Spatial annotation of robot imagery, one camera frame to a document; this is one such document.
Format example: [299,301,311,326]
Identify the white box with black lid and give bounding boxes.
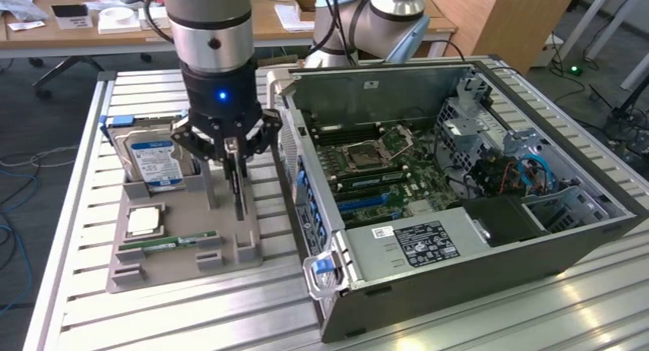
[49,4,94,30]

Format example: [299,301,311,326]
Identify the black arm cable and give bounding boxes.
[142,0,356,58]

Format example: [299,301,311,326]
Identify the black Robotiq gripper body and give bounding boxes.
[178,60,265,158]

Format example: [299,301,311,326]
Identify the green motherboard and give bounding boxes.
[303,113,469,230]

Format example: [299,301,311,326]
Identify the installed labelled RAM stick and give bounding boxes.
[335,170,411,191]

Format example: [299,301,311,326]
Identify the white box with red button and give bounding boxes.
[539,33,566,69]

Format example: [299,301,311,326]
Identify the blue data wire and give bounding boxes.
[516,153,559,195]

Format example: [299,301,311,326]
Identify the stack of white papers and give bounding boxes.
[272,3,317,33]

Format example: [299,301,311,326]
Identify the green RAM stick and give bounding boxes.
[120,231,220,252]

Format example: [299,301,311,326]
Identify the open dark grey PC case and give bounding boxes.
[265,60,649,344]

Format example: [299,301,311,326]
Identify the black office chair base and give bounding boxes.
[27,52,153,100]

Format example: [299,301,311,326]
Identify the grey parts rack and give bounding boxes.
[104,138,265,294]

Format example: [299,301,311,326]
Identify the wooden cabinet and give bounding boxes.
[419,0,583,75]

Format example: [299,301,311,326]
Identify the wooden desk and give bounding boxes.
[0,0,460,59]

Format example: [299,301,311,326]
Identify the graphics card with metal bracket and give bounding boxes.
[221,137,250,221]

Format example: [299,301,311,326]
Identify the CPU socket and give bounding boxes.
[343,141,389,174]

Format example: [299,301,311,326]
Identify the clear plastic bags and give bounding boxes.
[0,0,51,22]

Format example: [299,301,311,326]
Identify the white floor cable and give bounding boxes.
[0,145,77,169]

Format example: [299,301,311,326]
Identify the metal drive cage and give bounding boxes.
[433,75,511,169]

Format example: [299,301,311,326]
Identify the black PC power cable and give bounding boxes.
[427,39,465,63]

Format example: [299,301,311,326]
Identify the grey power supply with label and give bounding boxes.
[336,208,491,283]

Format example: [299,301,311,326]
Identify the blue expansion slot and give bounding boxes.
[337,196,392,212]

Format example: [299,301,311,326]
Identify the blue floor cable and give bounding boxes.
[0,168,39,314]

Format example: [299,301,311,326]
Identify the hard disk in blue caddy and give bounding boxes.
[98,110,197,194]

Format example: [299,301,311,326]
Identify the silver CPU chip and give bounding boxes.
[125,208,166,238]

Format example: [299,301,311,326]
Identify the plain white box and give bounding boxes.
[137,6,169,31]

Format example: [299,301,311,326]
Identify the white table frame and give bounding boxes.
[554,0,649,90]

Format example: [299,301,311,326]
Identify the grey metal disk bay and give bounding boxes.
[520,183,612,234]

